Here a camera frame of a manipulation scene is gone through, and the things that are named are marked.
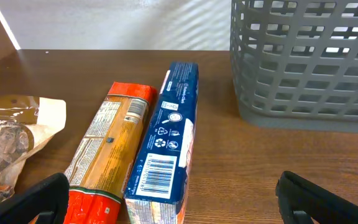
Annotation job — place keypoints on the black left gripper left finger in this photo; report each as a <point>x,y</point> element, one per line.
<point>45,202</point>

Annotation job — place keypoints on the beige brown snack pouch left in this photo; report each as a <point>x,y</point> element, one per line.
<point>27,123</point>

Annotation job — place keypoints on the grey plastic basket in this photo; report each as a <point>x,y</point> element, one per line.
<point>295,63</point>

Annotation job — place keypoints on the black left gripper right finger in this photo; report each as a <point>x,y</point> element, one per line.
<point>301,201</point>

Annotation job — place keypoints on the orange biscuit package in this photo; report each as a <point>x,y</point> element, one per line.
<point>101,166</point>

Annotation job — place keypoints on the blue rectangular box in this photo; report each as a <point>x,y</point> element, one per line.
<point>157,190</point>

